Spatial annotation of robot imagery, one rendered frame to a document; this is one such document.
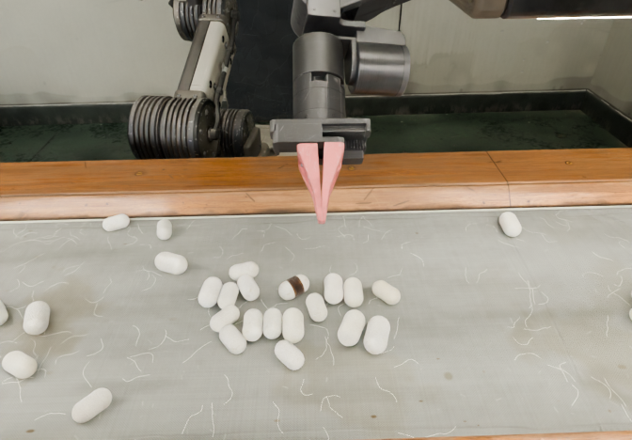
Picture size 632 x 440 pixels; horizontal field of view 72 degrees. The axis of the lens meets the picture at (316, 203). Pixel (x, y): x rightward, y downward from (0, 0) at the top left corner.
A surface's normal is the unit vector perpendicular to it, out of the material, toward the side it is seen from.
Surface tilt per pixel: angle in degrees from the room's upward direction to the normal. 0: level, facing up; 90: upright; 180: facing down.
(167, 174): 0
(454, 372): 0
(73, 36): 89
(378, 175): 0
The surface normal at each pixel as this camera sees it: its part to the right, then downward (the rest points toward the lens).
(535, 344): -0.01, -0.81
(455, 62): 0.04, 0.59
